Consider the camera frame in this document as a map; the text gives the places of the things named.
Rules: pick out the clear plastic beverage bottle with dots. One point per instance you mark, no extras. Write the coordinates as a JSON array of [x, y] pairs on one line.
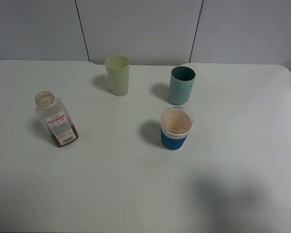
[[54, 117]]

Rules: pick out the pale yellow plastic cup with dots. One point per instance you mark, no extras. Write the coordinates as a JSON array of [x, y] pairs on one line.
[[118, 71]]

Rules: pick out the teal green plastic cup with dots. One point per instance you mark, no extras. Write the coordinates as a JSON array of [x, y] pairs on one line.
[[181, 83]]

